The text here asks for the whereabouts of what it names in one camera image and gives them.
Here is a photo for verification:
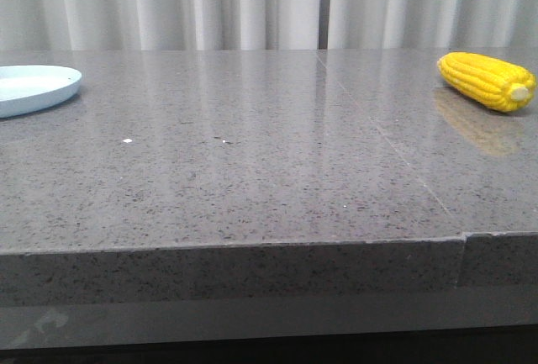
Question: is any yellow corn cob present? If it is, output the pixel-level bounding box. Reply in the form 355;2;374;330
437;52;537;113

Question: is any light blue round plate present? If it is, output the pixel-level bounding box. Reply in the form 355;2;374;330
1;65;82;119

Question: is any white pleated curtain right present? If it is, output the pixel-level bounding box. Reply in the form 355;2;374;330
321;0;537;49

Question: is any white pleated curtain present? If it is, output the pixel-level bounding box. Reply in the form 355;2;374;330
321;0;537;49
1;0;327;50

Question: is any white pleated curtain left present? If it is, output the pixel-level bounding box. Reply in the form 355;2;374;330
1;0;327;50

